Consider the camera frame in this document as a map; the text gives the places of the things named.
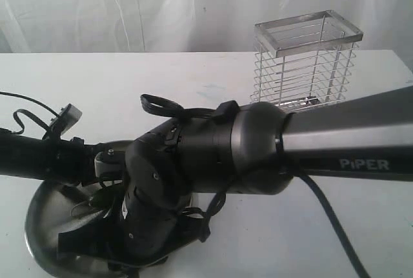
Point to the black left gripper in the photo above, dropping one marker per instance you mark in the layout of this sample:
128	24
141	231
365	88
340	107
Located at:
69	162

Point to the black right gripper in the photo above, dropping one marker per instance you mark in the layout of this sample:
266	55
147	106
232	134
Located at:
139	235

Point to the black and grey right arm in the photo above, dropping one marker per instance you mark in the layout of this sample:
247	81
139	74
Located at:
176	177

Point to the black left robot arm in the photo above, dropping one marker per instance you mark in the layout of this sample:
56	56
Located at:
22	156

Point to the round stainless steel plate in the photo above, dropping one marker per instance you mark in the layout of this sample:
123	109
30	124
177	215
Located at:
49	214

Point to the white backdrop curtain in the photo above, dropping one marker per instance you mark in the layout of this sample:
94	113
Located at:
182	25

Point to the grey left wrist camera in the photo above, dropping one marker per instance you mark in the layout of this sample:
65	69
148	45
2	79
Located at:
67	118

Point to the metal wire utensil holder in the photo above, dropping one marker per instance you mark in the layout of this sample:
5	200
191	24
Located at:
305	61

